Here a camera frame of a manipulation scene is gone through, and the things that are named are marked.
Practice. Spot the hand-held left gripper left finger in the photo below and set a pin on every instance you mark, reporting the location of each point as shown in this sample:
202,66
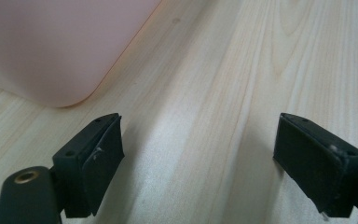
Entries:
87,165

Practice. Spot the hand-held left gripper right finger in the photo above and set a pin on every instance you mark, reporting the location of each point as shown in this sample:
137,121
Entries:
317,165

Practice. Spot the pink plastic container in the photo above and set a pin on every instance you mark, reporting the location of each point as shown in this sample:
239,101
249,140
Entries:
52,46

